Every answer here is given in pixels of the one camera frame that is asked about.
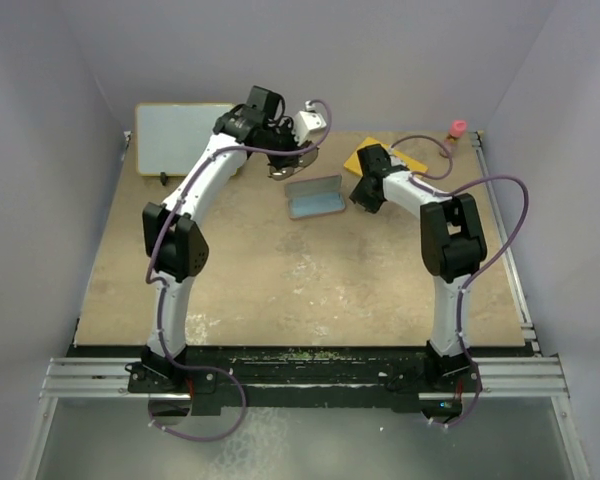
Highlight pink capped small bottle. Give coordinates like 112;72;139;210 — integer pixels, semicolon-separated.
440;120;468;158

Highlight yellow book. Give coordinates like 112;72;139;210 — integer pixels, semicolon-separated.
343;137;428;177

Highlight pink glasses case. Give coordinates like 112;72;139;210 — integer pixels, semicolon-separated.
284;174;346;220

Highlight metal frame sunglasses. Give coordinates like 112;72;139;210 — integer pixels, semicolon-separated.
268;147;319;181

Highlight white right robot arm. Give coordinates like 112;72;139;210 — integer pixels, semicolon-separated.
349;144;487;391

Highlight yellow framed whiteboard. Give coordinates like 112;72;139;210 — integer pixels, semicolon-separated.
134;103;234;177

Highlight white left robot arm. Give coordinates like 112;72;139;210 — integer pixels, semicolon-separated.
140;86;317;392

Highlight blue cleaning cloth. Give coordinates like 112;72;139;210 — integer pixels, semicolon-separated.
289;193;346;219

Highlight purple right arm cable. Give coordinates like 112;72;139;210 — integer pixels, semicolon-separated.
389;134;532;432

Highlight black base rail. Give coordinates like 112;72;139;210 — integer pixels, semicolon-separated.
49;345;544;419

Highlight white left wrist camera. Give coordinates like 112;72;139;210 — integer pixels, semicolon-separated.
292;100;327;145

